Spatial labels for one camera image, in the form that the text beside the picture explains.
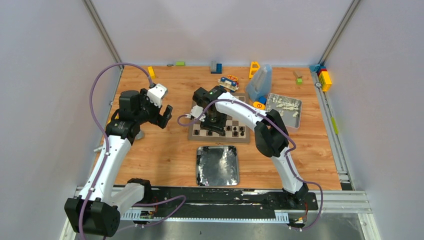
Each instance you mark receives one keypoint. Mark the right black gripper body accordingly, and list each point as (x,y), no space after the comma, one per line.
(213,118)

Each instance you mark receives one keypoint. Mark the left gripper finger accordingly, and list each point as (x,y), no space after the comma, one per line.
(160,121)
(167,115)

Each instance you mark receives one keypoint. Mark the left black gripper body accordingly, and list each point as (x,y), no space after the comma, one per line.
(160,116)

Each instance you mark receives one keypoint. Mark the wooden chessboard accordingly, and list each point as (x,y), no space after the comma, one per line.
(228,138)

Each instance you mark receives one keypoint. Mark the silver tray black pieces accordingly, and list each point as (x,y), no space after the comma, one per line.
(217,166)

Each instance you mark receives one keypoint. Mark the colourful toy car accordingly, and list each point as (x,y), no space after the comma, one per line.
(229,82)

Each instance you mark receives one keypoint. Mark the red yellow blue block toy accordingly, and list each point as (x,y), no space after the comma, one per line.
(260,103)

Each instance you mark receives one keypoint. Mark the translucent blue plastic container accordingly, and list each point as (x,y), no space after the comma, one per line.
(261,83)

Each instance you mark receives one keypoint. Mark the silver tray white pieces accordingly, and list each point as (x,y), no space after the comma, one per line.
(289,109)

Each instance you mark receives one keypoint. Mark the grey cylinder tube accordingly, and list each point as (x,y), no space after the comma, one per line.
(139,136)

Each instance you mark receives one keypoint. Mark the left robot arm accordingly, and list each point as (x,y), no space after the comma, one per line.
(96,210)

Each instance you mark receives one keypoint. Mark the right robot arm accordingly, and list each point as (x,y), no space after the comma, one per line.
(270,133)

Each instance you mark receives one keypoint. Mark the yellow block far left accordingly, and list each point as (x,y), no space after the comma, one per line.
(151,72)

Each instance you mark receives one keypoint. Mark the blue grey block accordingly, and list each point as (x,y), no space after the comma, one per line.
(215,67)

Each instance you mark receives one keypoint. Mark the wooden brown block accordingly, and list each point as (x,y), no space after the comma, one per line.
(297,74)

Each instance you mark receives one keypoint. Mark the yellow red blue brick stack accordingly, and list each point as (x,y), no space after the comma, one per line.
(323,76)

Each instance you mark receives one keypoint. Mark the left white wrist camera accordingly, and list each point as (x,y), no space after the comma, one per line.
(156,94)

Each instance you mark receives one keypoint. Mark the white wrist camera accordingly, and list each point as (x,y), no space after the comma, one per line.
(195,112)
(156,94)

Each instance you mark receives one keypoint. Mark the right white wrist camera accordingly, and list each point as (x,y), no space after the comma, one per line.
(195,112)

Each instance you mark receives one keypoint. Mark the yellow triangular frame toy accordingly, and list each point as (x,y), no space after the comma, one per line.
(254,67)

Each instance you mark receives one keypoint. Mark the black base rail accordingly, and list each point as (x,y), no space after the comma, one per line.
(234,205)

